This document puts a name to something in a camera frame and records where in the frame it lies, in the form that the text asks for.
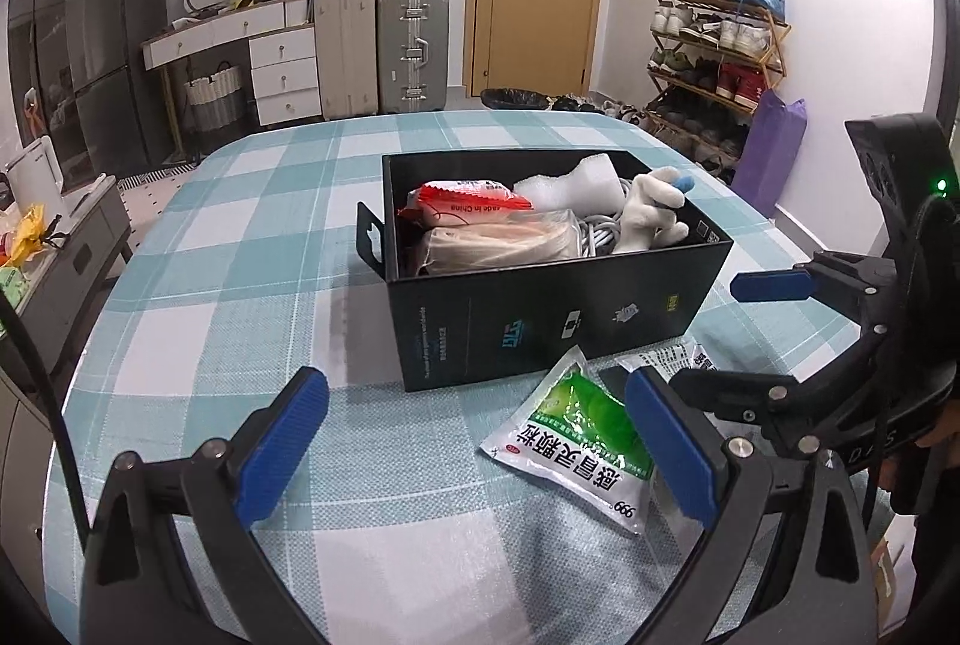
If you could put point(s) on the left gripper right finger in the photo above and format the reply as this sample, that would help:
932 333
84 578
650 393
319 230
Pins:
817 586

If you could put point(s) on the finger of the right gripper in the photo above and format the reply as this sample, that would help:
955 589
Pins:
861 288
834 409

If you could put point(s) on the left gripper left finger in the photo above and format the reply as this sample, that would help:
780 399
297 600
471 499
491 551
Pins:
137 584

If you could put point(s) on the green medicine sachet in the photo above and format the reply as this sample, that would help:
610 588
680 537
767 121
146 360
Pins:
573 432

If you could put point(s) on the white plush toy blue ears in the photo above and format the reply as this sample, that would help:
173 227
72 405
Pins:
650 217

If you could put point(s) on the white foam wrap piece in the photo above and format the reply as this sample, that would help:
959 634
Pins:
592 187

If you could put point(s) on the red snack packet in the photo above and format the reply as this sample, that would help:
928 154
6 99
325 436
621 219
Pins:
454 203

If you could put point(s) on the person's right hand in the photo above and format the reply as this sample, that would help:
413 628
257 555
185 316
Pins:
945 432

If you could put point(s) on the purple bag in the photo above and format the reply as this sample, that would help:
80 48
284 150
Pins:
770 150

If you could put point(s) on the wooden shoe rack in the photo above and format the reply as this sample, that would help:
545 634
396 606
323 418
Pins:
711 60

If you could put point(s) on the grey side cabinet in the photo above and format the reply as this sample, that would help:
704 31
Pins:
63 280

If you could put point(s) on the teal checkered tablecloth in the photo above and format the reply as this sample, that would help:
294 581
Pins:
395 528

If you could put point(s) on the black cardboard box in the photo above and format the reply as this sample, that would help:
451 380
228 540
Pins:
427 331

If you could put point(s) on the woven laundry basket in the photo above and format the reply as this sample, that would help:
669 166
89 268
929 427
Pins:
218 107

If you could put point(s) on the silver aluminium suitcase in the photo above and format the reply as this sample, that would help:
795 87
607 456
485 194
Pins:
412 55

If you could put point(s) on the white desk with drawers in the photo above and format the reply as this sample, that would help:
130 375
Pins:
273 45

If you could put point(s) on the beige suitcase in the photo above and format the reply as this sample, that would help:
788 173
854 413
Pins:
346 46

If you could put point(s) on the dark grey refrigerator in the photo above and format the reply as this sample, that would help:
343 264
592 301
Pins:
119 102

